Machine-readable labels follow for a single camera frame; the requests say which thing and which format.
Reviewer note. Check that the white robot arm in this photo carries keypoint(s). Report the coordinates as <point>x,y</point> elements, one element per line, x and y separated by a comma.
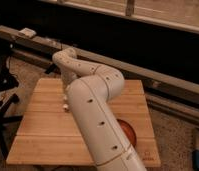
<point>90,86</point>

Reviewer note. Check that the orange ceramic bowl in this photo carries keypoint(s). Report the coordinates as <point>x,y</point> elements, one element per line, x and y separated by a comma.
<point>128,130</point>

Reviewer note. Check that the small white box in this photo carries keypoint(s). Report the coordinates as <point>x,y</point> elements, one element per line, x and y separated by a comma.
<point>27,32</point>

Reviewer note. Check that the wooden window frame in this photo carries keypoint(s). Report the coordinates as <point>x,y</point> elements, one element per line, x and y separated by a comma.
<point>179,14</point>

